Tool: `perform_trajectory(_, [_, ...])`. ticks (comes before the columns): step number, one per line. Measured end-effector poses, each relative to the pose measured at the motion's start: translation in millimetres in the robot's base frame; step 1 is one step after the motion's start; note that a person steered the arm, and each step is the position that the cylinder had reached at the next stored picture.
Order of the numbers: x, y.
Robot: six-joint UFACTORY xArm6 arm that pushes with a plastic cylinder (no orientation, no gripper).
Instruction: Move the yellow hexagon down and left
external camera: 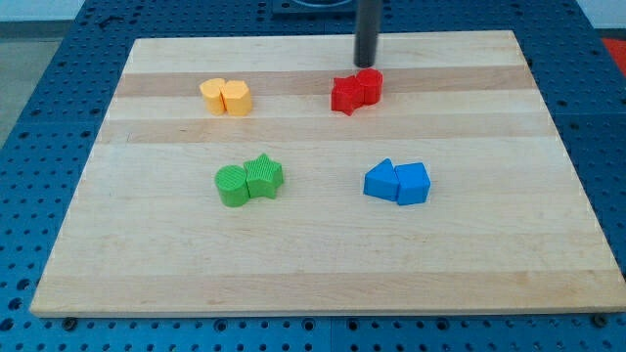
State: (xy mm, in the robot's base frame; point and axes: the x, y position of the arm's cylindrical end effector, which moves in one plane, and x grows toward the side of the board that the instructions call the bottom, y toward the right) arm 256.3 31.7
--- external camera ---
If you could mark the yellow hexagon block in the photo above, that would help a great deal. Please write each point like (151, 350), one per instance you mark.
(237, 98)

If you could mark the blue cube block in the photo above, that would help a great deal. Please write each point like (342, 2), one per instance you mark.
(414, 183)

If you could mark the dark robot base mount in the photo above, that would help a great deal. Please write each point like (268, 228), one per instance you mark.
(324, 8)

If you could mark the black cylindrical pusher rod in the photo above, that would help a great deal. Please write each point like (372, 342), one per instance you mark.
(366, 32)

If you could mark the blue triangle block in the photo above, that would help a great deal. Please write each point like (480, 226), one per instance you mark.
(381, 181)

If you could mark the red star block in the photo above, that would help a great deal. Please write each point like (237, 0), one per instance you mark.
(347, 95)

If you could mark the red round block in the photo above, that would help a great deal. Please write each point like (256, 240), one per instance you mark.
(371, 81)

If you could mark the yellow heart block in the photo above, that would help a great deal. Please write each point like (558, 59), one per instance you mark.
(212, 95)

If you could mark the green star block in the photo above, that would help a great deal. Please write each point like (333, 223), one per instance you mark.
(264, 176)

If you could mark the green cylinder block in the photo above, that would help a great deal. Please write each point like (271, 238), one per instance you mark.
(230, 181)

